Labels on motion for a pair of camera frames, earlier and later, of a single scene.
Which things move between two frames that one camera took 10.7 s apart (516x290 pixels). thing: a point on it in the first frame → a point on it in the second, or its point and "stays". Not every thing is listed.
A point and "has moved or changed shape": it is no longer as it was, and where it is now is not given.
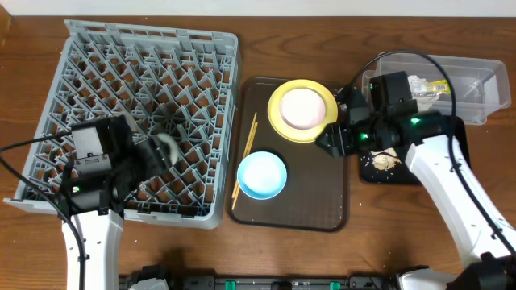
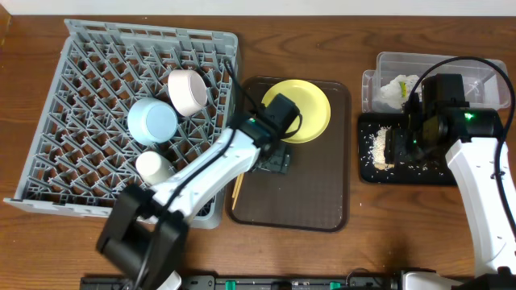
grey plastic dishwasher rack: x=178 y=82 stays
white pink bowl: x=301 y=109 → x=187 y=91
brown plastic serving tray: x=315 y=196 stays
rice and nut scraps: x=384 y=159 stays
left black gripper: x=147 y=151 → x=272 y=162
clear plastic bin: x=468 y=88 stays
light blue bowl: x=261 y=176 → x=152 y=121
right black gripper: x=340 y=138 → x=396 y=151
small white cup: x=173 y=149 has moved or changed shape
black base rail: x=194 y=282 stays
